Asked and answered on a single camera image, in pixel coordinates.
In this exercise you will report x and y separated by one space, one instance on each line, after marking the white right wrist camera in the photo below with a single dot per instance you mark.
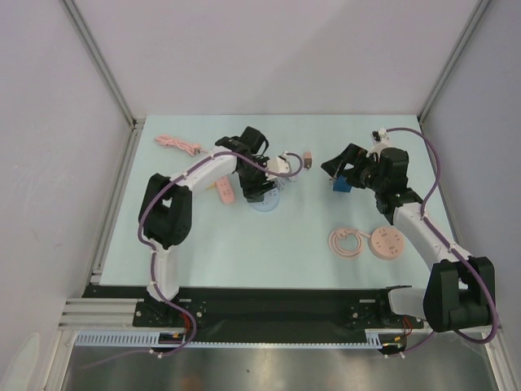
380 141

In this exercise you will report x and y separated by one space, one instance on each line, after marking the brown plug adapter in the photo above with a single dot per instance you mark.
308 160

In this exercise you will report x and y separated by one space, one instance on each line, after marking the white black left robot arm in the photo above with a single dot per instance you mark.
165 218

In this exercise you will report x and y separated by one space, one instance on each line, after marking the pink power strip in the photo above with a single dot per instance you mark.
225 190

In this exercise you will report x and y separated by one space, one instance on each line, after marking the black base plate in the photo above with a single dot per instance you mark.
266 313

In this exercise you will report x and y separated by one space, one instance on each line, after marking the pink round socket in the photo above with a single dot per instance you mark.
387 243

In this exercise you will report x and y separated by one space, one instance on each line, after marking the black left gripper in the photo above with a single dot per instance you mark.
251 191

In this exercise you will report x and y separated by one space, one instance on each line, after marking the aluminium frame rail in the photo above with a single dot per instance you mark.
98 314

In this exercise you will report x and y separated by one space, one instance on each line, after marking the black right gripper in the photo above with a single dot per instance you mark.
352 169

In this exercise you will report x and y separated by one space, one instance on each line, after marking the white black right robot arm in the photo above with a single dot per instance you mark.
460 290

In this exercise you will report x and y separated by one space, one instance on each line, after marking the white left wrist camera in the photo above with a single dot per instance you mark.
278 167

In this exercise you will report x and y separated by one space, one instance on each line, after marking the blue cube socket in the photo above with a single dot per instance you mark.
340 184

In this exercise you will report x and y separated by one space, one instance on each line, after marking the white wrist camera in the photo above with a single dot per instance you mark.
380 141
278 167

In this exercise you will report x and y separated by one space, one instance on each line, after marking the light blue round socket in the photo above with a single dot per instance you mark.
270 201

